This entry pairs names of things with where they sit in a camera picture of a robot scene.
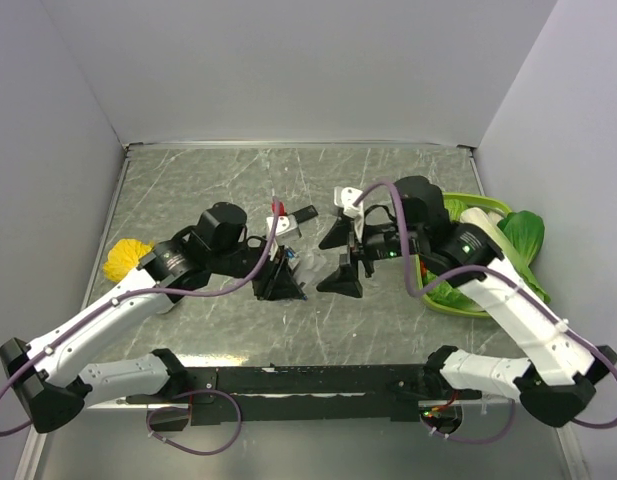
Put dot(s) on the green cabbage toy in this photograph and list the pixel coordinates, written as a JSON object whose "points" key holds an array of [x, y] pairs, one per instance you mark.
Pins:
{"points": [[455, 208]]}

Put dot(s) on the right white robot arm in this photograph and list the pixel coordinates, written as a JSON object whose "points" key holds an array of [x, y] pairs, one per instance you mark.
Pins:
{"points": [[556, 378]]}

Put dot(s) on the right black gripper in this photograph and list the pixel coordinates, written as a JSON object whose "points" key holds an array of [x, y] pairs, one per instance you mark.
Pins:
{"points": [[344, 280]]}

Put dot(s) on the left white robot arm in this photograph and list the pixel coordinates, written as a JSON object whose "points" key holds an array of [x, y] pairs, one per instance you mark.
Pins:
{"points": [[54, 376]]}

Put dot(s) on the green plastic basket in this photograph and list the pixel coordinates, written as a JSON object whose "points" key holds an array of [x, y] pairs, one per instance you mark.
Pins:
{"points": [[444, 298]]}

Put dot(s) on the black mounting base plate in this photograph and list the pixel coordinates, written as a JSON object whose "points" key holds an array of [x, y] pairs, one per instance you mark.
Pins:
{"points": [[293, 393]]}

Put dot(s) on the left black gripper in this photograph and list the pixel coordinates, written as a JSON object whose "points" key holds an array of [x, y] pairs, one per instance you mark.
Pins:
{"points": [[277, 280]]}

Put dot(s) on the large bok choy toy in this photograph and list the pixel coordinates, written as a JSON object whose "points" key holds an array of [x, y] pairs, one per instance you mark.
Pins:
{"points": [[519, 235]]}

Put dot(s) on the yellow cabbage toy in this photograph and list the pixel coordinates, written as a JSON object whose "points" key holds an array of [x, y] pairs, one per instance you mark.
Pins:
{"points": [[123, 257]]}

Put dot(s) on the white remote control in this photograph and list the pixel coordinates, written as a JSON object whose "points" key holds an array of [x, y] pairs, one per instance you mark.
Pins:
{"points": [[305, 268]]}

